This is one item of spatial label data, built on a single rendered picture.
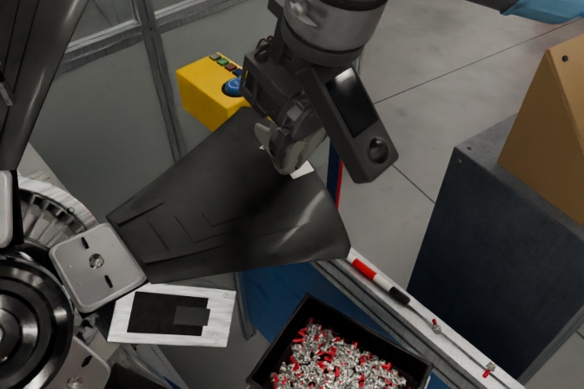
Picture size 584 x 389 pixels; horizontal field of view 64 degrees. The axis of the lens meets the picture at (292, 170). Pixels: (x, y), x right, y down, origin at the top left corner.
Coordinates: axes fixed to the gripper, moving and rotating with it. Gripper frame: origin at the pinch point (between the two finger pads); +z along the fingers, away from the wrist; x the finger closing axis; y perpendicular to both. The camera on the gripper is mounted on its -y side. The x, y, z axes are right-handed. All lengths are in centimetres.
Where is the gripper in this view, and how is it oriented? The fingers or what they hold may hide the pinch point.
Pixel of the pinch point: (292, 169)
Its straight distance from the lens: 53.6
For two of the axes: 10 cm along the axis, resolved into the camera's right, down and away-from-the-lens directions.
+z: -2.1, 5.2, 8.3
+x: -7.3, 4.8, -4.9
